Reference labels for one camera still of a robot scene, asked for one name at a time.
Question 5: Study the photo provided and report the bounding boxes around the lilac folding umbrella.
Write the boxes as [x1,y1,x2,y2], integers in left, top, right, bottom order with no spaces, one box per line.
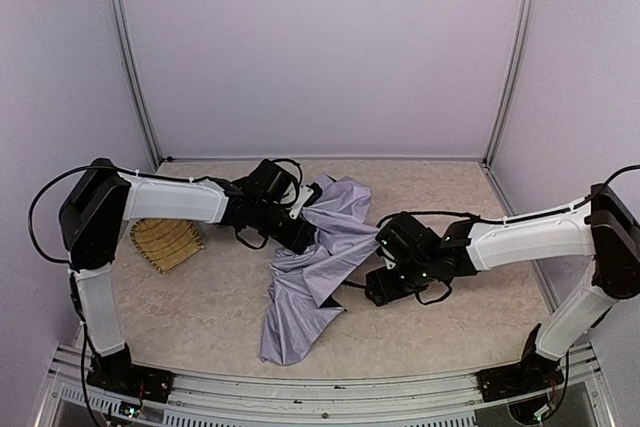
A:
[259,175,378,366]

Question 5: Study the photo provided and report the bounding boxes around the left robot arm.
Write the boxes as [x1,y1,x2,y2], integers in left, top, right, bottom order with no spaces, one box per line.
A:
[59,158,322,358]

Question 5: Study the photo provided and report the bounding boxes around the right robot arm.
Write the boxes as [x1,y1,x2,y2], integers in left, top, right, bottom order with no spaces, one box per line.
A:
[365,183,639,366]

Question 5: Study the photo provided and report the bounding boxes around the woven bamboo tray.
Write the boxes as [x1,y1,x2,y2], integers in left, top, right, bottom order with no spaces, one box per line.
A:
[129,219,204,274]

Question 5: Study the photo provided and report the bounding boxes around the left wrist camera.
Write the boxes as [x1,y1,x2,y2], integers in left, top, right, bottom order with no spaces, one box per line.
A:
[242,159,323,220]

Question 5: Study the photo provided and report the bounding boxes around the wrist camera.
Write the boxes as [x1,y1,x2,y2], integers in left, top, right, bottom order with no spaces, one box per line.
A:
[242,159,323,220]
[375,212,441,265]

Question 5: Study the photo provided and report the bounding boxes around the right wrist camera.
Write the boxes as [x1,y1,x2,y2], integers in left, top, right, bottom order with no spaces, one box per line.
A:
[375,212,441,265]

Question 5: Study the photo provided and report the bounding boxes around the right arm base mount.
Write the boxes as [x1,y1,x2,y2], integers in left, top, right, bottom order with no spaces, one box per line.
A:
[476,354,564,402]

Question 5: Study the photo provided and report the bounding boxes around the aluminium front rail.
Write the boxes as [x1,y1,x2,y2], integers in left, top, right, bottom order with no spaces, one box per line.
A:
[27,344,621,426]

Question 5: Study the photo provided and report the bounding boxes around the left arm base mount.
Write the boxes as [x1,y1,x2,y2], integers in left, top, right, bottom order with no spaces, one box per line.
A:
[86,359,174,404]

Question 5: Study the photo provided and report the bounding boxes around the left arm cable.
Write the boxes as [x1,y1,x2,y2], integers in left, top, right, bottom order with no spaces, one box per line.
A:
[27,164,101,264]

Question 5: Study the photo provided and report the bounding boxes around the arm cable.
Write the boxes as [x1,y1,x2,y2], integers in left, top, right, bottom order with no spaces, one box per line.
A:
[579,163,640,208]
[27,164,101,264]

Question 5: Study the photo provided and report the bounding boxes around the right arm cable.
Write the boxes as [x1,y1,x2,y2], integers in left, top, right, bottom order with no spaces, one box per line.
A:
[579,163,640,208]

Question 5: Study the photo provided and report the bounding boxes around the right frame post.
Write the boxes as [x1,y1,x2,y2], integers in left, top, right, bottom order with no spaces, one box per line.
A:
[483,0,536,170]

